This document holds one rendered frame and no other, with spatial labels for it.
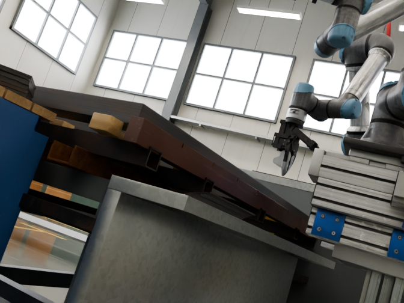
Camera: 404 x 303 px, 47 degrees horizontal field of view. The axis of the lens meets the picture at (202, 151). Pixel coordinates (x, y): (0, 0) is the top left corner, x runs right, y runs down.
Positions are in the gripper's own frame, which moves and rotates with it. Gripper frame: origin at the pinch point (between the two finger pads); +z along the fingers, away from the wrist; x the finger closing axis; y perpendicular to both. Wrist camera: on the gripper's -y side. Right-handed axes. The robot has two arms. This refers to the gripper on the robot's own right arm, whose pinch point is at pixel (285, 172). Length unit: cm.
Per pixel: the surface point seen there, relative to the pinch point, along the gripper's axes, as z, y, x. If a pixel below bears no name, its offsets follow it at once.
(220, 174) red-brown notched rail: 11.8, 4.7, 38.3
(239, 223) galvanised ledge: 26, -15, 58
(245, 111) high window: -291, 474, -841
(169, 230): 32, 1, 62
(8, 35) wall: -262, 919, -460
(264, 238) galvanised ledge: 27, -15, 41
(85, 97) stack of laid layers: 7, 28, 77
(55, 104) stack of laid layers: 10, 38, 77
